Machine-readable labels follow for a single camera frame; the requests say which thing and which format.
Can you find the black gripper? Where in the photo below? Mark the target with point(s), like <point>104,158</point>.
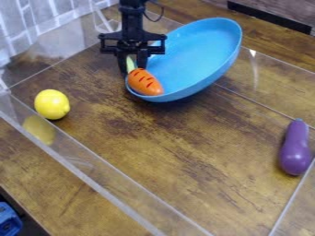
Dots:
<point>132,40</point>

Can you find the orange toy carrot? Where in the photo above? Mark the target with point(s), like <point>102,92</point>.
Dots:
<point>142,81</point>

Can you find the blue plastic plate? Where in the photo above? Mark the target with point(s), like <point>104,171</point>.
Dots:
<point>200,52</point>

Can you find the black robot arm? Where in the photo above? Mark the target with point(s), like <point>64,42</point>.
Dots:
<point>132,3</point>

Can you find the white checkered curtain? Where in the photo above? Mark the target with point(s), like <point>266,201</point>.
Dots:
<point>28,18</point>

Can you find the yellow toy lemon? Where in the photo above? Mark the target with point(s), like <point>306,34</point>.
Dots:
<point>52,104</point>

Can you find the purple toy eggplant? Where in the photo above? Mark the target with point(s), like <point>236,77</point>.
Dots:
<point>295,154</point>

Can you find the blue plastic object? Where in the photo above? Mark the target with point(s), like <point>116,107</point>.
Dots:
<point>11,224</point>

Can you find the clear acrylic enclosure wall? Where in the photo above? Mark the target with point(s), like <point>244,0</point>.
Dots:
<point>131,168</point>

